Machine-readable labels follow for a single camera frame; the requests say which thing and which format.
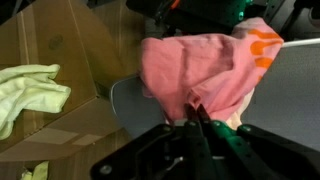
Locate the pale green towel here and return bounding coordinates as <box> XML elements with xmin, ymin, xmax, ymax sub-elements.
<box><xmin>0</xmin><ymin>63</ymin><xmax>72</xmax><ymax>141</ymax></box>

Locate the long wooden table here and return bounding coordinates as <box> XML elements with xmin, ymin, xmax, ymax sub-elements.
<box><xmin>0</xmin><ymin>0</ymin><xmax>148</xmax><ymax>180</ymax></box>

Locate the grey office chair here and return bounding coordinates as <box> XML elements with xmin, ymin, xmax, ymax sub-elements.
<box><xmin>109</xmin><ymin>37</ymin><xmax>320</xmax><ymax>152</ymax></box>

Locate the yellow cloth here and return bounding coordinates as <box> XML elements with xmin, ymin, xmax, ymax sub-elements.
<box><xmin>20</xmin><ymin>160</ymin><xmax>49</xmax><ymax>180</ymax></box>

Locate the black case orange latch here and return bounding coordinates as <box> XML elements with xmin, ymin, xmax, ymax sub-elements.
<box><xmin>126</xmin><ymin>0</ymin><xmax>254</xmax><ymax>29</ymax></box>

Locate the pink shirt orange print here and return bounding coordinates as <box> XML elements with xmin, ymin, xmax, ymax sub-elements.
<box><xmin>138</xmin><ymin>16</ymin><xmax>284</xmax><ymax>125</ymax></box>

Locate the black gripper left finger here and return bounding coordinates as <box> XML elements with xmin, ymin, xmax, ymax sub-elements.
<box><xmin>89</xmin><ymin>103</ymin><xmax>214</xmax><ymax>180</ymax></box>

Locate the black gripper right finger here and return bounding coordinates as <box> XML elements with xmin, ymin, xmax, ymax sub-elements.
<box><xmin>199</xmin><ymin>103</ymin><xmax>320</xmax><ymax>180</ymax></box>

